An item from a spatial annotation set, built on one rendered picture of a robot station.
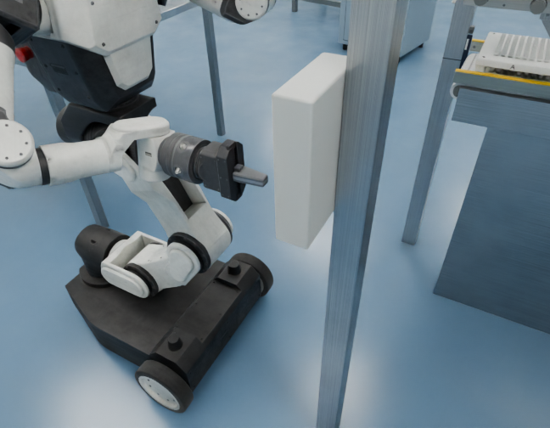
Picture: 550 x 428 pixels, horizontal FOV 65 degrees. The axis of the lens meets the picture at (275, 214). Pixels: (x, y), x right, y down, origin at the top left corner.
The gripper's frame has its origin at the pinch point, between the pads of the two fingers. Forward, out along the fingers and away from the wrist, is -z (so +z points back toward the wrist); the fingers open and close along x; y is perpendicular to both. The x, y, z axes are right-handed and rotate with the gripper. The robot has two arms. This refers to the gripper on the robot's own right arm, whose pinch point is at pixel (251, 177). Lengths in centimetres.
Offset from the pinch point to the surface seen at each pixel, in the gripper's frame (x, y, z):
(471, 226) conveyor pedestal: 55, -75, -41
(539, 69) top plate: -1, -73, -43
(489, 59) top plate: -2, -73, -31
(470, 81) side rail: 4, -71, -28
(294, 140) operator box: -15.5, 8.6, -13.0
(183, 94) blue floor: 95, -184, 175
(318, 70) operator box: -21.6, -0.9, -12.0
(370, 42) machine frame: -26.1, -2.4, -18.6
